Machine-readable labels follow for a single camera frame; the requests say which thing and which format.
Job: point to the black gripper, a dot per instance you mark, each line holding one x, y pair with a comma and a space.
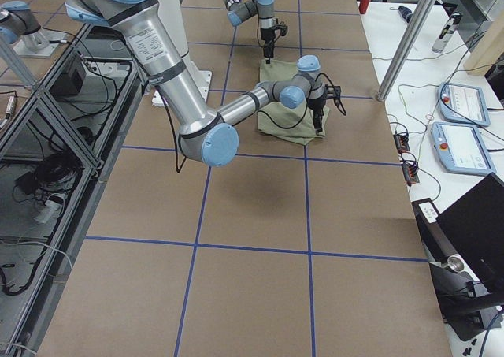
316, 106
267, 38

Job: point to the olive green long-sleeve shirt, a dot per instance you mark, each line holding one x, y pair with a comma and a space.
277, 120

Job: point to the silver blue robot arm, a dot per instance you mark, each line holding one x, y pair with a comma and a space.
154, 32
239, 11

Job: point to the brown paper table cover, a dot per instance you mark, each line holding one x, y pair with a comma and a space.
288, 250

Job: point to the far blue teach pendant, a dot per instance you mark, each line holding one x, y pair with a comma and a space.
463, 104

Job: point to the blue teach pendant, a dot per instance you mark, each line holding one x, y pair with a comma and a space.
461, 150
463, 104

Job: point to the near blue teach pendant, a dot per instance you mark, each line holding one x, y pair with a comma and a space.
461, 150

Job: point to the clear water bottle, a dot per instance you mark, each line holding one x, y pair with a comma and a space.
447, 32

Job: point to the black laptop computer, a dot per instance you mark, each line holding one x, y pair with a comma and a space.
474, 227

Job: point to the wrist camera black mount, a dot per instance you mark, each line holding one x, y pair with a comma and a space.
280, 28
333, 92

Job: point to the white mast base plate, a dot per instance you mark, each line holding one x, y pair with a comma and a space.
192, 81

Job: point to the aluminium frame post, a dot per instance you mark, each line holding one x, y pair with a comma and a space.
409, 37

